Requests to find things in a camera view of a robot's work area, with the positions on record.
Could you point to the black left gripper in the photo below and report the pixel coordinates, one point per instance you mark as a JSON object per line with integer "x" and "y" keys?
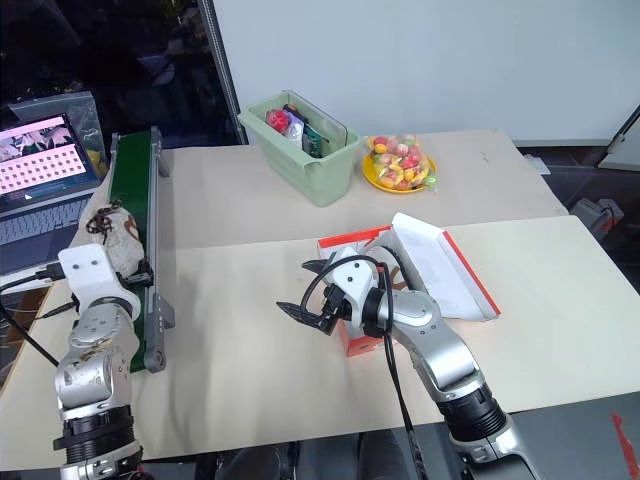
{"x": 134, "y": 280}

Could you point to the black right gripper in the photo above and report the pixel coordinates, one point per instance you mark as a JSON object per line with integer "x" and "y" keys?
{"x": 334, "y": 310}

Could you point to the white shoe with brown laces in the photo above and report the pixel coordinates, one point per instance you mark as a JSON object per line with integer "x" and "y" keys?
{"x": 396, "y": 260}
{"x": 117, "y": 240}

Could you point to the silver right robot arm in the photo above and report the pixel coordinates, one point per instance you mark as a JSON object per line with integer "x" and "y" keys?
{"x": 440, "y": 340}

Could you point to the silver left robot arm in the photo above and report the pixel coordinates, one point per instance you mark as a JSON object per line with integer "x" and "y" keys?
{"x": 92, "y": 350}

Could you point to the orange and white shoebox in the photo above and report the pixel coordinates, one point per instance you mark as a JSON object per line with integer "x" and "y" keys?
{"x": 450, "y": 270}

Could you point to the green conveyor belt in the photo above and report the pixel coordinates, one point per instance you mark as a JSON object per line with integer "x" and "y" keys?
{"x": 131, "y": 170}

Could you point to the beige paper table cover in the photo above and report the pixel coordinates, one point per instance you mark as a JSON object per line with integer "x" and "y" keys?
{"x": 450, "y": 200}
{"x": 240, "y": 375}

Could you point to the light green plastic bin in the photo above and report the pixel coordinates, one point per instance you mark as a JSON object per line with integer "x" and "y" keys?
{"x": 310, "y": 175}

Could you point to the open grey laptop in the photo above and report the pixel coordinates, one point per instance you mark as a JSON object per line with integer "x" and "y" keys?
{"x": 35, "y": 200}

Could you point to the yellow plate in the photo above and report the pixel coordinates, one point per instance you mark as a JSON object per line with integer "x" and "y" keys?
{"x": 374, "y": 177}

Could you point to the clear plastic bag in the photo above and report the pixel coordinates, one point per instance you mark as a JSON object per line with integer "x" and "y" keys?
{"x": 82, "y": 112}

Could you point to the dark rounded shape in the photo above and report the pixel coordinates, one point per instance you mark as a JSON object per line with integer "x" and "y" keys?
{"x": 267, "y": 462}

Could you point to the grey device with red part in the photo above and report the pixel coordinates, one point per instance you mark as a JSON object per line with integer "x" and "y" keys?
{"x": 597, "y": 212}

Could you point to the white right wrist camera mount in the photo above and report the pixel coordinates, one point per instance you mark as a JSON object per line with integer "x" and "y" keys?
{"x": 352, "y": 282}

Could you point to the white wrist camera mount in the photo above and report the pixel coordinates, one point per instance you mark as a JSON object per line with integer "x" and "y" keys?
{"x": 92, "y": 272}
{"x": 352, "y": 282}

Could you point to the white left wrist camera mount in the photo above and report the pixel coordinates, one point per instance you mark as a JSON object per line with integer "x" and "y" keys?
{"x": 92, "y": 272}

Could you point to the grey metal post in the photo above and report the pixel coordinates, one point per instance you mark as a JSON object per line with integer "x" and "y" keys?
{"x": 222, "y": 65}

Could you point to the white frame panel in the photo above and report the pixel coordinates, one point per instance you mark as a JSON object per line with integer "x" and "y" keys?
{"x": 620, "y": 145}

